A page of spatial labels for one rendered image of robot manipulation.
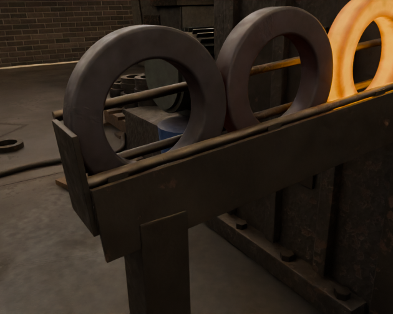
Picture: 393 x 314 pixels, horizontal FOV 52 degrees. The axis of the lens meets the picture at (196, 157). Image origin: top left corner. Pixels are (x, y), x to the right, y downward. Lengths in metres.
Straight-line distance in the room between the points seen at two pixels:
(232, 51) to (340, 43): 0.18
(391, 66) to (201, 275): 0.84
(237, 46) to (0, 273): 1.17
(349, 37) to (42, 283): 1.11
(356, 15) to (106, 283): 1.01
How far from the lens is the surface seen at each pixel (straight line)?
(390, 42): 0.73
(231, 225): 1.41
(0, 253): 1.57
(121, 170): 0.41
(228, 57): 0.48
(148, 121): 2.04
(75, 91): 0.40
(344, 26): 0.61
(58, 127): 0.42
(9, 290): 1.38
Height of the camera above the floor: 0.78
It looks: 21 degrees down
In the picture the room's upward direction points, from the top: 1 degrees counter-clockwise
